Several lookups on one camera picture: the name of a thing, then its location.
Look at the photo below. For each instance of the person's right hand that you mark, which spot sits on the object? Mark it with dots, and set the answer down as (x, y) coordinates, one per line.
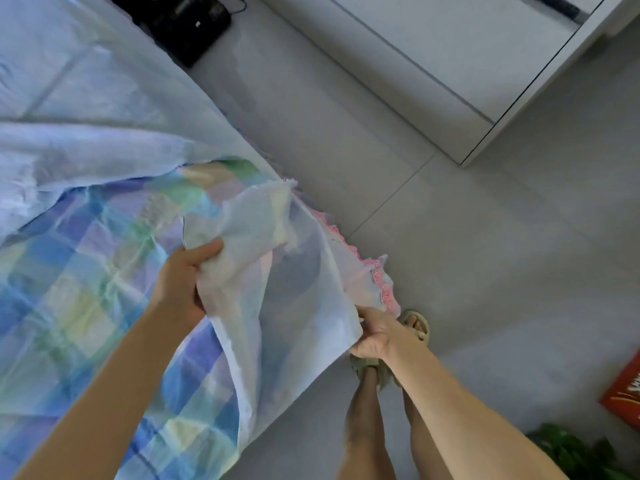
(378, 335)

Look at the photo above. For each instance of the person's left hand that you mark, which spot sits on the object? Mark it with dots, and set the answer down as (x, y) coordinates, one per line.
(185, 285)

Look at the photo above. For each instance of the white bed sheet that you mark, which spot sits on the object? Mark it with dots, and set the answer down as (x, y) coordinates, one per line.
(100, 275)

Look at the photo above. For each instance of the person's left forearm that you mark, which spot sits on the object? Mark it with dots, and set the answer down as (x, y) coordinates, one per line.
(95, 415)

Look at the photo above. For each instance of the person's right forearm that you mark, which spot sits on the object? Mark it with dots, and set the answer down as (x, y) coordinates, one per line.
(460, 420)

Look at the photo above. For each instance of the person's left leg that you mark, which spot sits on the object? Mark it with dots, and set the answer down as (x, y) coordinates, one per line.
(365, 430)

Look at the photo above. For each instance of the person's leg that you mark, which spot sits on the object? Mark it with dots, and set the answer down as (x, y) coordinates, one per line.
(425, 445)
(365, 430)

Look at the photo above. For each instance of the person's right leg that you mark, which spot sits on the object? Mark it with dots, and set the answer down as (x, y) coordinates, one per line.
(425, 445)

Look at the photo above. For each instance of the pink fringed bed skirt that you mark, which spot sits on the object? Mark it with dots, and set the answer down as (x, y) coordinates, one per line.
(365, 270)

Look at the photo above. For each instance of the green leafy plant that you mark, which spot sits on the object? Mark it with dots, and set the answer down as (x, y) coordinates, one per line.
(585, 455)

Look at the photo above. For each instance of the red plastic item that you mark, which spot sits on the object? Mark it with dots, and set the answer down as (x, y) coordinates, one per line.
(625, 395)

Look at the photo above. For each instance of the black white standing device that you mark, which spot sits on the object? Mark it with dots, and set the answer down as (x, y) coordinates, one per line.
(175, 20)

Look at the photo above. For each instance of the white wardrobe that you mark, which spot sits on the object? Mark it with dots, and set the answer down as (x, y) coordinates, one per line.
(440, 55)

